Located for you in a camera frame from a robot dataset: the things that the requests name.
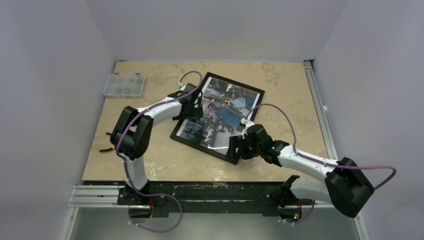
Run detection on printed photo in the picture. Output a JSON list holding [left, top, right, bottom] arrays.
[[175, 76, 261, 156]]

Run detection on black wooden picture frame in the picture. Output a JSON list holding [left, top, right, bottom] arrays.
[[169, 71, 266, 166]]

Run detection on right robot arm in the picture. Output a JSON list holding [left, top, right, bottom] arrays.
[[227, 124, 375, 218]]

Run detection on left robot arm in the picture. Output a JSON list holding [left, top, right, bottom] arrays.
[[110, 83, 203, 205]]

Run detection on clear plastic organizer box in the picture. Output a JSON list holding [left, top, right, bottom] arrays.
[[102, 73, 146, 98]]

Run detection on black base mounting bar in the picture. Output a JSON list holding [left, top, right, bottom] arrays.
[[117, 181, 313, 219]]

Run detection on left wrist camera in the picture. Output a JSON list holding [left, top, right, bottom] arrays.
[[179, 83, 193, 93]]

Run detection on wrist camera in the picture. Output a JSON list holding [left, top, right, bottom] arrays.
[[240, 118, 255, 133], [179, 83, 193, 93]]

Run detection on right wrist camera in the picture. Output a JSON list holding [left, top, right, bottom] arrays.
[[240, 118, 255, 133]]

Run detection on orange handled pliers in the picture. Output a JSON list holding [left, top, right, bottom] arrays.
[[98, 132, 115, 153]]

